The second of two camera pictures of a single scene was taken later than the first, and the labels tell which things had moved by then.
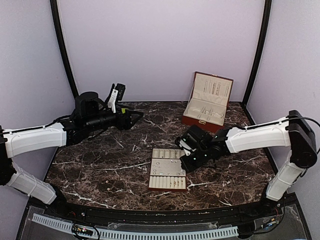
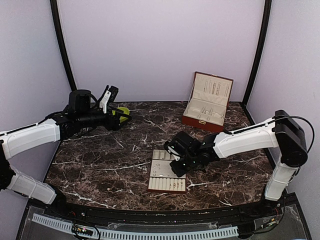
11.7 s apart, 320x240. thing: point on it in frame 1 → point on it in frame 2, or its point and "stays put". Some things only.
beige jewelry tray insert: (166, 170) stays put
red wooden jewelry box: (209, 96) stays put
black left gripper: (127, 124) → (114, 125)
